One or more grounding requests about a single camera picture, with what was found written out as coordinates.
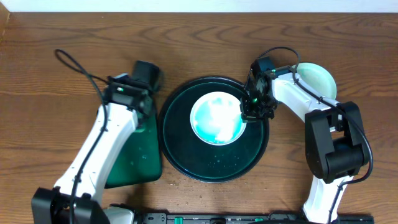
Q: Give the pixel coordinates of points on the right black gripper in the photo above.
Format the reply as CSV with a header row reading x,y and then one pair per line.
x,y
247,113

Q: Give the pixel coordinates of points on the white plate with green streaks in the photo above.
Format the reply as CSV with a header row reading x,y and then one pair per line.
x,y
216,119

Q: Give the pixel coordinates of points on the mint plate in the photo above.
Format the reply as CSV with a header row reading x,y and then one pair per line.
x,y
318,78

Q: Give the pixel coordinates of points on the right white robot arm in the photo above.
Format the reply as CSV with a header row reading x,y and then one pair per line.
x,y
336,147

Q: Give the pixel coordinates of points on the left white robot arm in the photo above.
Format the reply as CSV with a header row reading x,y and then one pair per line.
x,y
76,196

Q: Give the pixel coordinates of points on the round black tray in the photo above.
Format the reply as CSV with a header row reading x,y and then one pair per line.
x,y
195,158

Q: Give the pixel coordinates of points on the rectangular green tray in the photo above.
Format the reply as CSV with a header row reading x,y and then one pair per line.
x,y
139,160

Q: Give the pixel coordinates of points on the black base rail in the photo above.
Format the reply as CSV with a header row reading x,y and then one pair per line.
x,y
163,218

